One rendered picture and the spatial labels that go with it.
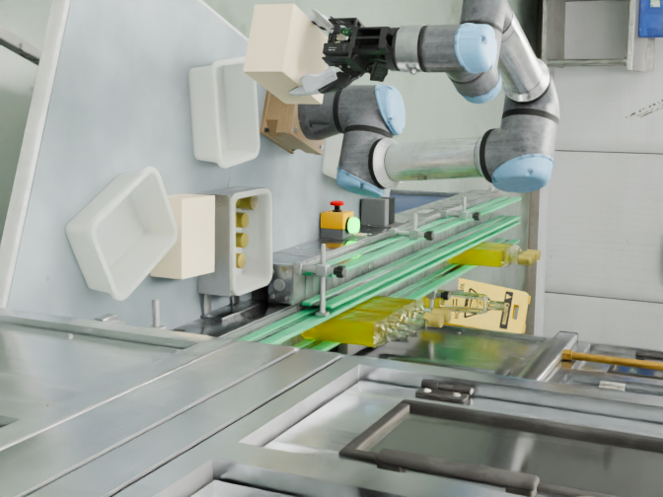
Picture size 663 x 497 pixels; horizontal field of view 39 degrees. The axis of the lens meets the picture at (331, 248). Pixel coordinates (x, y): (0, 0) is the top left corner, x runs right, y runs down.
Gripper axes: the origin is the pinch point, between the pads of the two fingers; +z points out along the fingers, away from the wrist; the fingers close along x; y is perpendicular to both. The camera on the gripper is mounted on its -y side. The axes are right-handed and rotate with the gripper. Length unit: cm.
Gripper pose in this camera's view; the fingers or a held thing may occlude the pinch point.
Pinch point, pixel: (297, 55)
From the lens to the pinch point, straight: 168.7
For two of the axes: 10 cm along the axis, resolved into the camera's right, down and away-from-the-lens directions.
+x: -1.5, 9.8, -1.5
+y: -4.1, -2.0, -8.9
